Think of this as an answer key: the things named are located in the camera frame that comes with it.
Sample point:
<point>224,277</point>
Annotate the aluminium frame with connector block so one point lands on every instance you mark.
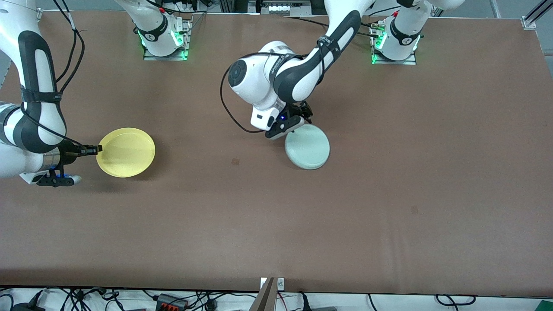
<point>285,6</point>

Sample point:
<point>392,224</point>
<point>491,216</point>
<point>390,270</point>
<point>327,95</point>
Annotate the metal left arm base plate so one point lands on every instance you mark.
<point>393,61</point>

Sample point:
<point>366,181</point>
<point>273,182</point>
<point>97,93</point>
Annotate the pale green round plate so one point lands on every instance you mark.
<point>307,147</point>

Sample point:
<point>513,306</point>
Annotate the silver table corner bracket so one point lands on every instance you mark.
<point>526,22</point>

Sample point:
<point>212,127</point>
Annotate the green board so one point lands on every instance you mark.
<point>545,306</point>

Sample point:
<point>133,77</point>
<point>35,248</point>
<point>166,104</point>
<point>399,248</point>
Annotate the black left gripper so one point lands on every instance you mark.
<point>303,110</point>

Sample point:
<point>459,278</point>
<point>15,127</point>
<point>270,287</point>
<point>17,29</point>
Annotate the black power strip red switches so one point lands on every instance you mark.
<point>171,301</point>

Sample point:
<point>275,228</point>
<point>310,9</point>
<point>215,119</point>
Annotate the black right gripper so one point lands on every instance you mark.
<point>69,153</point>

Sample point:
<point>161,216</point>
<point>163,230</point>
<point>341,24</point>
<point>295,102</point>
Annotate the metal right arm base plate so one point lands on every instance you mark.
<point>166,57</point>

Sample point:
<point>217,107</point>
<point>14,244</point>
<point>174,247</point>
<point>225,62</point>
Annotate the wooden post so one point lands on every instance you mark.
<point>264,300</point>

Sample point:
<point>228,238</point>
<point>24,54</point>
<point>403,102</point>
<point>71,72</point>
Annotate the yellow round plate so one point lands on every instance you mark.
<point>126,152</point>

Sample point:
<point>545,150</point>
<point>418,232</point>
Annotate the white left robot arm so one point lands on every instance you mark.
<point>259,77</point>

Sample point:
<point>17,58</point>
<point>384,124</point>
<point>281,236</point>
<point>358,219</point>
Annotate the white metal bracket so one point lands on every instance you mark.
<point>281,283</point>

